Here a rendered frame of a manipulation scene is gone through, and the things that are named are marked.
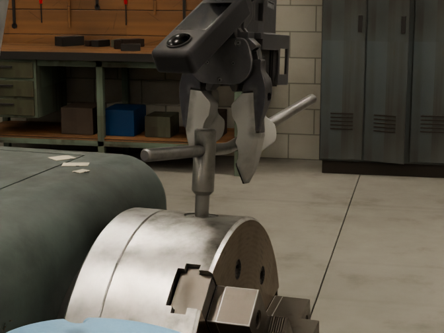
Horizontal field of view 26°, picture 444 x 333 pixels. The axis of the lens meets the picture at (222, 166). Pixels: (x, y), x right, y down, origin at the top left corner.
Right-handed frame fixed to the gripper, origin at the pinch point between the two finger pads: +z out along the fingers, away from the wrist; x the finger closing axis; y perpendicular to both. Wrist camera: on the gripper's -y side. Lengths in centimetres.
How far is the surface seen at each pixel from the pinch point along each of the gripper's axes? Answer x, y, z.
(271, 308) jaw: -2.7, 7.0, 15.5
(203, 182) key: -0.7, -4.4, 0.9
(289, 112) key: -0.7, 13.2, -5.4
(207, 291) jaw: -6.7, -12.8, 9.2
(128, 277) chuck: 0.3, -14.9, 8.6
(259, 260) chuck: -3.1, 3.0, 9.5
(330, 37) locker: 244, 546, -30
